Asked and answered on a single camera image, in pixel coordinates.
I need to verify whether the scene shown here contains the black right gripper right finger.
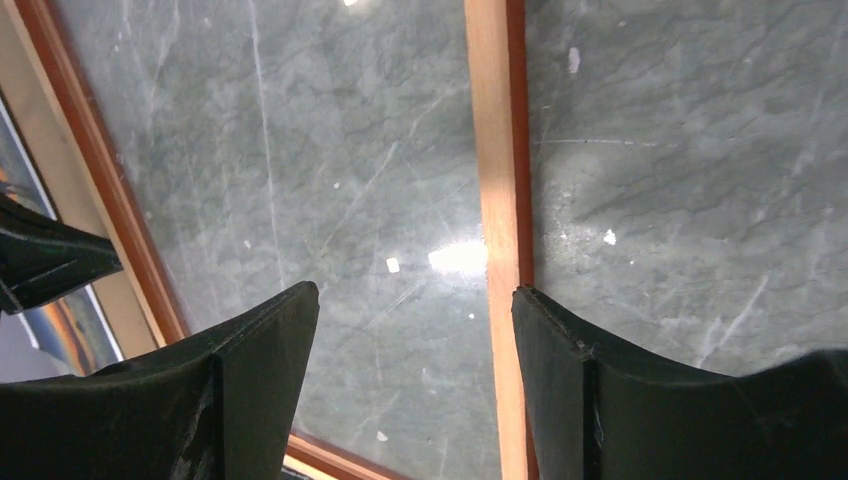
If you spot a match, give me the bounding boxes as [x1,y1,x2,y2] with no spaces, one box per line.
[512,286,847,479]

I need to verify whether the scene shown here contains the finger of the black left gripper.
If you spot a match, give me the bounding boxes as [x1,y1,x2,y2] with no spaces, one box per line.
[1,196,123,314]

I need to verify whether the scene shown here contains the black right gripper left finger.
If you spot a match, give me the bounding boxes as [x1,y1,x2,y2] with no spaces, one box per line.
[1,281,319,479]

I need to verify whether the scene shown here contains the sunset landscape photo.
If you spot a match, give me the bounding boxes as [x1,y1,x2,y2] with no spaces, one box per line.
[1,102,125,382]

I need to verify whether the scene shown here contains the orange wooden picture frame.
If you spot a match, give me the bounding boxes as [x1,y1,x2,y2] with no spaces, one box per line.
[2,1,537,479]

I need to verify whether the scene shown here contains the brown cardboard backing board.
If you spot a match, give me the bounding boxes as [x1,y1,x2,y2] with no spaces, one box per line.
[1,1,182,358]

